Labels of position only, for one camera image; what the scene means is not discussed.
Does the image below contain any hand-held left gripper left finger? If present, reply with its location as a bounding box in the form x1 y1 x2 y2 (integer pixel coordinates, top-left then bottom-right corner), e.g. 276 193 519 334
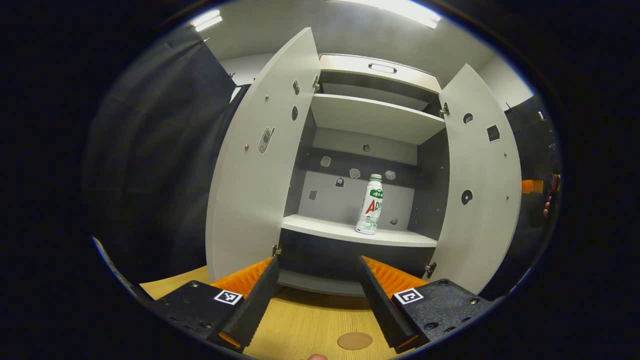
145 256 282 353

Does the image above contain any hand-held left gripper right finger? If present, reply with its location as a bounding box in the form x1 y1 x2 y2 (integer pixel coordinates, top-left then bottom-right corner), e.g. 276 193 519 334
358 255 496 353

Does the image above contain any white cabinet door cat sticker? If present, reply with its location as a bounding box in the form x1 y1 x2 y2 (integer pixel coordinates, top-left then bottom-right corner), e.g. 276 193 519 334
425 63 523 295

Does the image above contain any white milk bottle green cap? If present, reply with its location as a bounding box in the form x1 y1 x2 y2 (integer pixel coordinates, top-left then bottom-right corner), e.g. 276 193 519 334
355 173 384 235

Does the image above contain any round cork coaster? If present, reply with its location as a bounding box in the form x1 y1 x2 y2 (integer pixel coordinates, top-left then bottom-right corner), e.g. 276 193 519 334
337 332 373 351

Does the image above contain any white cabinet door phone sticker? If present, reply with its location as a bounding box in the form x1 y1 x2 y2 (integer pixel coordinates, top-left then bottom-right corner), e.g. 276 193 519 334
205 27 321 282

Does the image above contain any black backdrop cloth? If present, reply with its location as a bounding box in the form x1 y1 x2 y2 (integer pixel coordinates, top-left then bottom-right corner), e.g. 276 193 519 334
82 25 561 301

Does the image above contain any large ceiling light panel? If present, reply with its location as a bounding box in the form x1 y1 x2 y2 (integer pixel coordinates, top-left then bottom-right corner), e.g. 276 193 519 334
325 0 443 29

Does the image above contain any small ceiling light panel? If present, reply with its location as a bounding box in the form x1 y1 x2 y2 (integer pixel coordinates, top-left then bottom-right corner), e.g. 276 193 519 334
190 9 223 32

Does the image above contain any white cabinet drawer black handle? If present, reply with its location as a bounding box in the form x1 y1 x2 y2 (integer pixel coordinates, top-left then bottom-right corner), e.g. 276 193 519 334
318 54 443 93

